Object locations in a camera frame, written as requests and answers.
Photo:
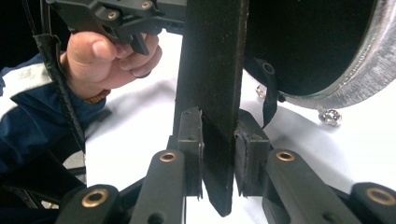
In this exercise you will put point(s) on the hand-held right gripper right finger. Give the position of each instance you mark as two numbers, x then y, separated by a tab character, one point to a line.
251	155

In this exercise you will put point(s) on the oval silver photo frame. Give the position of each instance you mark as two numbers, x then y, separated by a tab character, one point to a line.
211	62

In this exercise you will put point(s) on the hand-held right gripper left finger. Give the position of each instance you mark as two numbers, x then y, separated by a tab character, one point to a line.
190	149

